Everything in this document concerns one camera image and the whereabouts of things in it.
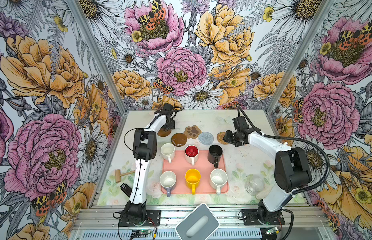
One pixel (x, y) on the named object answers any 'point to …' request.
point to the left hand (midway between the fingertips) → (165, 129)
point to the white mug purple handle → (167, 179)
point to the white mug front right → (218, 178)
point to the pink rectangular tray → (180, 176)
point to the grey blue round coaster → (206, 138)
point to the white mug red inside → (191, 152)
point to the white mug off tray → (167, 150)
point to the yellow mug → (192, 177)
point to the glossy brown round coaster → (179, 139)
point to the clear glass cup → (254, 184)
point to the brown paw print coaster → (192, 132)
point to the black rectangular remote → (126, 189)
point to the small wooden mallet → (118, 175)
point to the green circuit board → (139, 233)
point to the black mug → (215, 154)
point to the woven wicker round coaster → (220, 138)
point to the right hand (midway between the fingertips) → (226, 142)
